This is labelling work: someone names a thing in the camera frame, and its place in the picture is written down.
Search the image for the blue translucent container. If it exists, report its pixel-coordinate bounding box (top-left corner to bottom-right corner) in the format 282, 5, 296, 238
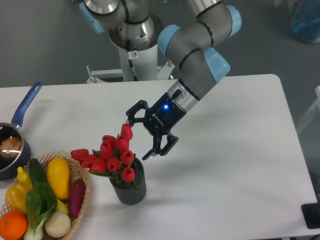
290, 0, 320, 44

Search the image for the yellow bell pepper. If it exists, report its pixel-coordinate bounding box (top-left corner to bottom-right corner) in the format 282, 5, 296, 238
5, 183, 27, 214

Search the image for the orange fruit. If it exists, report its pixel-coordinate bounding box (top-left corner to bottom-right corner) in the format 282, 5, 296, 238
0, 211, 28, 240

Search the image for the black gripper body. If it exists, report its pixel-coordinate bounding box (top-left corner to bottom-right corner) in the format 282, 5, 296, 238
143, 92, 187, 136

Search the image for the white frame at right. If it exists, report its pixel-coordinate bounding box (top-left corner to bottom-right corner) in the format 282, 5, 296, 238
295, 86, 320, 135

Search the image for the purple eggplant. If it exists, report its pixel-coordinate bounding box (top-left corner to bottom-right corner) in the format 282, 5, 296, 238
68, 178, 86, 217

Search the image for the dark grey ribbed vase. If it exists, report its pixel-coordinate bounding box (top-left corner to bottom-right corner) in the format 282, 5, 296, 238
109, 158, 147, 205

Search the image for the yellow squash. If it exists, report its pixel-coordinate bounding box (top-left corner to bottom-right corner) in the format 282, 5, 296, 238
47, 157, 71, 201

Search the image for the black device at edge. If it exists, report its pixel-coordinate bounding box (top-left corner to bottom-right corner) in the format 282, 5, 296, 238
301, 203, 320, 229

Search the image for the green bok choy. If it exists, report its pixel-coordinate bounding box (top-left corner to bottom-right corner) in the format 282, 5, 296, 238
23, 181, 58, 240

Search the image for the black cable on pedestal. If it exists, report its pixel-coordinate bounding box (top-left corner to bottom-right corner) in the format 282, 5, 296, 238
125, 39, 138, 82

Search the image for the small yellow fruit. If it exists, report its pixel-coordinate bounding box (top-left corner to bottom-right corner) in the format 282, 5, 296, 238
56, 199, 69, 214

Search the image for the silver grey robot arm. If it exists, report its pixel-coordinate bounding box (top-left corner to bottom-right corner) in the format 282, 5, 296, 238
79, 0, 242, 156

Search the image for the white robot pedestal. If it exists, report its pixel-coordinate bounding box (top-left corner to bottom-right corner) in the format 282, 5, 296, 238
86, 13, 175, 83

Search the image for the red tulip bouquet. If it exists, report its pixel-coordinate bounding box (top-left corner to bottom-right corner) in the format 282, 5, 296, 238
70, 123, 138, 191

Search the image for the woven wicker basket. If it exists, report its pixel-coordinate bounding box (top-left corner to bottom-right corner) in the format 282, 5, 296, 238
0, 150, 91, 240

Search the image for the blue handled saucepan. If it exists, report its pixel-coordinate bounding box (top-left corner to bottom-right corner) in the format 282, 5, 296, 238
0, 82, 42, 181

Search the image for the beige round mushroom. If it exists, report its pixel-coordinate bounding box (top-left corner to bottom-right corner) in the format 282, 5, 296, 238
44, 210, 71, 238

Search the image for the brown bread bun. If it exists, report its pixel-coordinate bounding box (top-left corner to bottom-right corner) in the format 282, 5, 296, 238
0, 137, 22, 159

